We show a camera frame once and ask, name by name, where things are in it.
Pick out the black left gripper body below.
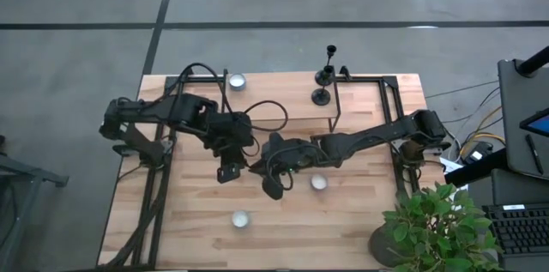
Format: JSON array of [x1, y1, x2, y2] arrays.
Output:
[[208, 112, 255, 166]]

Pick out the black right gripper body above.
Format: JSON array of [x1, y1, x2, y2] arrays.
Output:
[[260, 131, 322, 201]]

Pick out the tealight candle with patterned cup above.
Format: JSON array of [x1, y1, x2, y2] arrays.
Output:
[[231, 209, 251, 230], [227, 72, 248, 92], [310, 172, 329, 192]]

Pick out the black candlestick holder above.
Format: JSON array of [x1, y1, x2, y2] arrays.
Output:
[[314, 44, 338, 88], [311, 64, 336, 107]]

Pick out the wooden shelf with black legs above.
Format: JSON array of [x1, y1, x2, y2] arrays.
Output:
[[220, 68, 343, 134]]

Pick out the dark grey plant pot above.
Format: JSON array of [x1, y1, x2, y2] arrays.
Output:
[[367, 223, 415, 269]]

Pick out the white paper sheet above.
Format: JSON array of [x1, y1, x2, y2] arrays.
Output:
[[440, 156, 469, 191]]

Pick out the green leafy plant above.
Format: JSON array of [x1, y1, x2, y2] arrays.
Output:
[[381, 180, 506, 272]]

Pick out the black desk bar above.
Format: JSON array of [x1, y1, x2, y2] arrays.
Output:
[[443, 147, 510, 188]]

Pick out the black power adapter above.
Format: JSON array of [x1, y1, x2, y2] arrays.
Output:
[[464, 141, 495, 166]]

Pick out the grey metal stand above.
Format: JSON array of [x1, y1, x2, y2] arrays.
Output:
[[0, 133, 70, 272]]

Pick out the grey stand tray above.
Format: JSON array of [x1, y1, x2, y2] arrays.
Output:
[[496, 57, 549, 182]]

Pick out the black computer keyboard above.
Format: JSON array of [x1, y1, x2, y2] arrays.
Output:
[[481, 202, 549, 259]]

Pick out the black pen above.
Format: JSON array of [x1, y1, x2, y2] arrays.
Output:
[[525, 133, 546, 176]]

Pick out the tablet with blue screen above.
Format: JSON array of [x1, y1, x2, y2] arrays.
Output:
[[518, 106, 549, 139]]

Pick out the black pole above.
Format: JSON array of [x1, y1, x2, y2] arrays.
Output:
[[514, 45, 549, 78]]

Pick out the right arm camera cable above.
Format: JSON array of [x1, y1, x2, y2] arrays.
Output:
[[264, 151, 296, 191]]

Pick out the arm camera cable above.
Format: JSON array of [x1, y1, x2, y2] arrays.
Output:
[[165, 62, 289, 160], [264, 151, 296, 191]]

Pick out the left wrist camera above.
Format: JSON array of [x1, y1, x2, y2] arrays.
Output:
[[216, 161, 242, 184]]

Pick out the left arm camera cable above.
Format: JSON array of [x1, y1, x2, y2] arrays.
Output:
[[165, 62, 289, 160]]

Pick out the black metal rig frame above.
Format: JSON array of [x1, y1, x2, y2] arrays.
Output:
[[97, 64, 424, 269]]

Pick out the thin grey cable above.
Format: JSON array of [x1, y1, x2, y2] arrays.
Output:
[[424, 79, 501, 100]]

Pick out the yellow cable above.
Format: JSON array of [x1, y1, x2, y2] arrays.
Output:
[[457, 131, 508, 158]]

